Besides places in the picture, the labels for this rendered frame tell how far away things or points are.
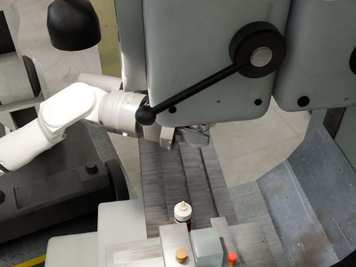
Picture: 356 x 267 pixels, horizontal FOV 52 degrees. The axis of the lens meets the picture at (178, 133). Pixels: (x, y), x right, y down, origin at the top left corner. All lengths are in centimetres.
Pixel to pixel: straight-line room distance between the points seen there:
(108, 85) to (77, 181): 80
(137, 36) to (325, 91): 29
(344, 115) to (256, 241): 36
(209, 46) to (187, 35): 3
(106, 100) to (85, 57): 280
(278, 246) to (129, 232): 39
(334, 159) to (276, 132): 169
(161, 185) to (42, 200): 59
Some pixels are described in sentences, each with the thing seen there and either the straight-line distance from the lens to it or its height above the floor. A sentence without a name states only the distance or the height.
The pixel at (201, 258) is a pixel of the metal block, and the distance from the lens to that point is 73.
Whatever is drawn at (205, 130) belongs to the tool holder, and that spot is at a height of 124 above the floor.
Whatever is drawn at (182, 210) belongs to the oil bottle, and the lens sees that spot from 85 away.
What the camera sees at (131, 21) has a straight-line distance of 55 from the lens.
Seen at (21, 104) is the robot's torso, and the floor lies 93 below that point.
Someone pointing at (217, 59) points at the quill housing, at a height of 144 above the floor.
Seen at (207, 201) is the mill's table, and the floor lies 91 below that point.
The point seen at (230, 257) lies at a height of 105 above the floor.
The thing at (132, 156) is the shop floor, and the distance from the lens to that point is 240.
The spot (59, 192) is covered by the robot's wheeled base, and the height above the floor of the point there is 59.
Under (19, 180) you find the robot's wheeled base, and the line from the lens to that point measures 162.
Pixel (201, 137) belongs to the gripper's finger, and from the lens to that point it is 67.
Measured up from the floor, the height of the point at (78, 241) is 71.
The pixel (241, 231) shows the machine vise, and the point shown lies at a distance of 85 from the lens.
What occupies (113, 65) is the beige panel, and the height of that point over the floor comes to 37.
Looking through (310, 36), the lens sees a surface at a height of 147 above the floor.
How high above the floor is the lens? 169
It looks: 42 degrees down
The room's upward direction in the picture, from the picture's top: straight up
